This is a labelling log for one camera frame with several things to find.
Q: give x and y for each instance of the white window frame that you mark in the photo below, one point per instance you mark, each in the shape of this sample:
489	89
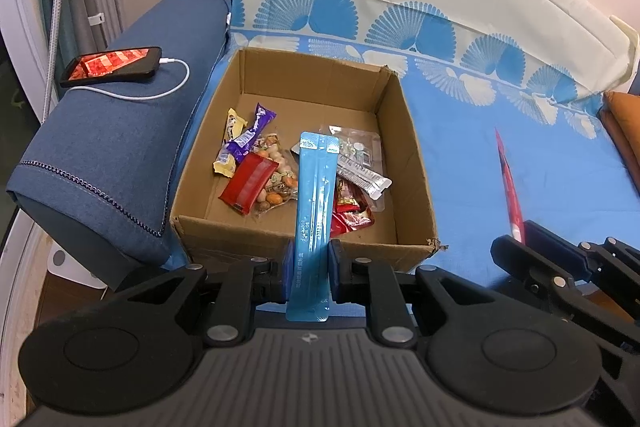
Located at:
20	7

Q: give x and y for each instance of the black smartphone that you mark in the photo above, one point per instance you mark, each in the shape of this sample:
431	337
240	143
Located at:
112	64

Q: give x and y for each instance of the orange cushion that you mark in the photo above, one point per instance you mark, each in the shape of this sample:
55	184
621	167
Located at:
622	132

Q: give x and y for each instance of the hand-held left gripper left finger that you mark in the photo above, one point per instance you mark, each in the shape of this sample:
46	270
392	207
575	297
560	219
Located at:
287	269

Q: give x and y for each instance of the blue fan-print sheet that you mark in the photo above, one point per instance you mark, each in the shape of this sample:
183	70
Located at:
475	182

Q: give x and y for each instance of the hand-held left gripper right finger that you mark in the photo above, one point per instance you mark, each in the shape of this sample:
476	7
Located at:
335	269

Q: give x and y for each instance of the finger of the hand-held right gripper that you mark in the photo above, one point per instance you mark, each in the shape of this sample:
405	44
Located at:
555	244
530	267

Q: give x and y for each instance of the white floor device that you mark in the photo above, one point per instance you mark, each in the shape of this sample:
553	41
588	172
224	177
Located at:
67	264

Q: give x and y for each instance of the red coffee pouch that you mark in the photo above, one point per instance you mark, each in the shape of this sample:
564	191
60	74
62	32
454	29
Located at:
356	222

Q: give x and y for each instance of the clear candy bag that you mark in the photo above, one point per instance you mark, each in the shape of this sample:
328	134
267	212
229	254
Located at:
361	146

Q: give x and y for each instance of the small red-brown candy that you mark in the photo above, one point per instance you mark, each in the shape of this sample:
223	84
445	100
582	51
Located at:
346	197

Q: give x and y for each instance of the gold snack bar wrapper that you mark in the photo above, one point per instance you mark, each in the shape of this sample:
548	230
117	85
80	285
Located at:
235	119

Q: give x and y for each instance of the purple chocolate bar wrapper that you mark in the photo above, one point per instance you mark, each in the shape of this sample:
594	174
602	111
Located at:
250	134

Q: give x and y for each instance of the blue stick packet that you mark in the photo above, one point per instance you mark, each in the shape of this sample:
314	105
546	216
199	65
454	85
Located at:
314	187

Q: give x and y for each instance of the clear peanut packet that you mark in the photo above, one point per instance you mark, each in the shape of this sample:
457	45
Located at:
277	188

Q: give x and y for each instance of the slim red candy packet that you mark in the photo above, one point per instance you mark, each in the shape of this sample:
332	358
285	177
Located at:
510	187

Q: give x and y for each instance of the white curtain clip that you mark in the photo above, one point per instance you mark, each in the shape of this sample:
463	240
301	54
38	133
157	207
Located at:
96	18

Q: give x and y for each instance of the cardboard box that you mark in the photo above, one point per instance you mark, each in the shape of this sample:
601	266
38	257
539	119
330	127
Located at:
310	82

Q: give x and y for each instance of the blue denim sofa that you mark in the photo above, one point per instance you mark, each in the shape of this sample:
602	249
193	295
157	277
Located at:
125	132

